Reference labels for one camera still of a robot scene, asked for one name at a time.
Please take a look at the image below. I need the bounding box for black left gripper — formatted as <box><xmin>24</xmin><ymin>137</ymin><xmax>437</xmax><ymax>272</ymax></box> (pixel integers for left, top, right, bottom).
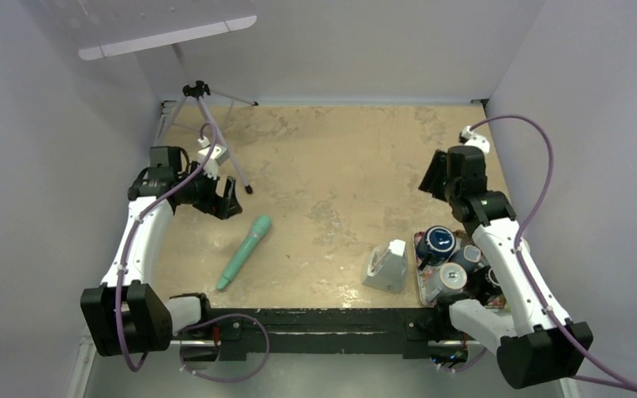
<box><xmin>175</xmin><ymin>161</ymin><xmax>241</xmax><ymax>219</ymax></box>

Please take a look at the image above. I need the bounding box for dark blue mug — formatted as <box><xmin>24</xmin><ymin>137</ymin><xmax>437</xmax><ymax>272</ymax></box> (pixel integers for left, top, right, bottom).
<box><xmin>415</xmin><ymin>226</ymin><xmax>457</xmax><ymax>270</ymax></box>

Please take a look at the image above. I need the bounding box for grey mug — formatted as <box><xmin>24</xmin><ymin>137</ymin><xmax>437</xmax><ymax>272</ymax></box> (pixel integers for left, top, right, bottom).
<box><xmin>449</xmin><ymin>245</ymin><xmax>483</xmax><ymax>274</ymax></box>

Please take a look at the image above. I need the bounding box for white footed mug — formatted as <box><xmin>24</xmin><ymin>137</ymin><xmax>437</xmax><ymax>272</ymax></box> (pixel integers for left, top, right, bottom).
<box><xmin>422</xmin><ymin>262</ymin><xmax>467</xmax><ymax>303</ymax></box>

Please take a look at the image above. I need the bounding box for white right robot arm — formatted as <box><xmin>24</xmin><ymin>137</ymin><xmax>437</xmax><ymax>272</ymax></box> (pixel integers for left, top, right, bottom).
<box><xmin>420</xmin><ymin>145</ymin><xmax>593</xmax><ymax>389</ymax></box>

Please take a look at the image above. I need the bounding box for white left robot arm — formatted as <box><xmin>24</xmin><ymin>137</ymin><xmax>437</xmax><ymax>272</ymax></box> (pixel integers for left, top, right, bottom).
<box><xmin>80</xmin><ymin>144</ymin><xmax>447</xmax><ymax>361</ymax></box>

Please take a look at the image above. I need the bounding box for black mug on tray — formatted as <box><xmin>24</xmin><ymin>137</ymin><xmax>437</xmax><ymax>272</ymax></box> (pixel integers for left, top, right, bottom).
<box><xmin>465</xmin><ymin>265</ymin><xmax>503</xmax><ymax>306</ymax></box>

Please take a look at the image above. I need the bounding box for teal handheld massager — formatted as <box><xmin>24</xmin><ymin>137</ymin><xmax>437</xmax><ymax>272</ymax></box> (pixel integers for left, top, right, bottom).
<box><xmin>216</xmin><ymin>215</ymin><xmax>272</xmax><ymax>291</ymax></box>

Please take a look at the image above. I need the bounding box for grey charging dock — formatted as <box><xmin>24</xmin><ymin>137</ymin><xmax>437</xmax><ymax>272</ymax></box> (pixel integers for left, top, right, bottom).
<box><xmin>361</xmin><ymin>240</ymin><xmax>408</xmax><ymax>294</ymax></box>

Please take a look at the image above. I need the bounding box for floral tray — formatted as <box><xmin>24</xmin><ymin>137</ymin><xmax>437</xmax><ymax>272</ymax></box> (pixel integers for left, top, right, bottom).
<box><xmin>413</xmin><ymin>226</ymin><xmax>507</xmax><ymax>308</ymax></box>

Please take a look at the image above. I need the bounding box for overhead light panel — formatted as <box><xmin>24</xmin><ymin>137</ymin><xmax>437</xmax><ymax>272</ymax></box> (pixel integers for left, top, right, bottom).
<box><xmin>21</xmin><ymin>0</ymin><xmax>258</xmax><ymax>61</ymax></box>

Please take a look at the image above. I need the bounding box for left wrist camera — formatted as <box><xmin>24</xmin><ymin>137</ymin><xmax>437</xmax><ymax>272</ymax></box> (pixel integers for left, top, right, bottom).
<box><xmin>197</xmin><ymin>138</ymin><xmax>230</xmax><ymax>179</ymax></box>

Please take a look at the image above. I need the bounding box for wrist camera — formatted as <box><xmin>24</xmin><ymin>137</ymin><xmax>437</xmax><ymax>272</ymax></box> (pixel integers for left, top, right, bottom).
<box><xmin>197</xmin><ymin>138</ymin><xmax>230</xmax><ymax>179</ymax></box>
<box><xmin>459</xmin><ymin>125</ymin><xmax>491</xmax><ymax>155</ymax></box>

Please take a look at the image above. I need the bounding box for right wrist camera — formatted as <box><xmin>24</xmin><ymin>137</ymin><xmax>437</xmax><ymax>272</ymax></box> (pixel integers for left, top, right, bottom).
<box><xmin>459</xmin><ymin>125</ymin><xmax>491</xmax><ymax>155</ymax></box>

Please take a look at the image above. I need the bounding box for camera tripod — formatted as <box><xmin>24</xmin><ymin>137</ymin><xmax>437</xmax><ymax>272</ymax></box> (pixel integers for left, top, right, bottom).
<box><xmin>155</xmin><ymin>43</ymin><xmax>259</xmax><ymax>194</ymax></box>

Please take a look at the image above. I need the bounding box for black mounting base rail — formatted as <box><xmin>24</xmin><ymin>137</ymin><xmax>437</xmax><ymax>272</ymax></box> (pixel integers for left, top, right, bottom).
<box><xmin>173</xmin><ymin>308</ymin><xmax>481</xmax><ymax>363</ymax></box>

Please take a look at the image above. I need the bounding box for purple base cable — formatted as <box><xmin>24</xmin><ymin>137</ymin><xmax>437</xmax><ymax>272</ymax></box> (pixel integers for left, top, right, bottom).
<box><xmin>178</xmin><ymin>313</ymin><xmax>270</xmax><ymax>385</ymax></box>

